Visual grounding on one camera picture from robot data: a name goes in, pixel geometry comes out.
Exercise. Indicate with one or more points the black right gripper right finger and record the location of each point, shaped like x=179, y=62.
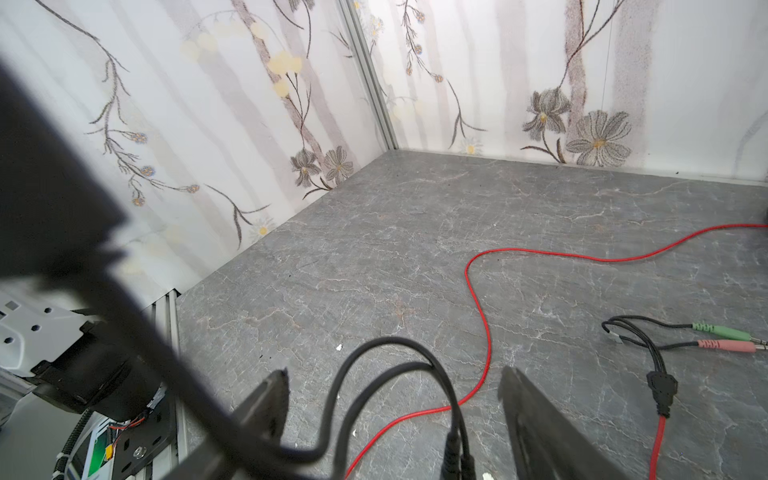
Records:
x=545, y=444

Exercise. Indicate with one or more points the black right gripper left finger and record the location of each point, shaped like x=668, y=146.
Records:
x=263, y=414

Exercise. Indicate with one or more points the black headphones with blue band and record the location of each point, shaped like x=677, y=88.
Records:
x=56, y=219

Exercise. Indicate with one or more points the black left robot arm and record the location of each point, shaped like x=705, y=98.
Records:
x=72, y=361

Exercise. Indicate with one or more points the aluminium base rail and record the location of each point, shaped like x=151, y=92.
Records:
x=164, y=315

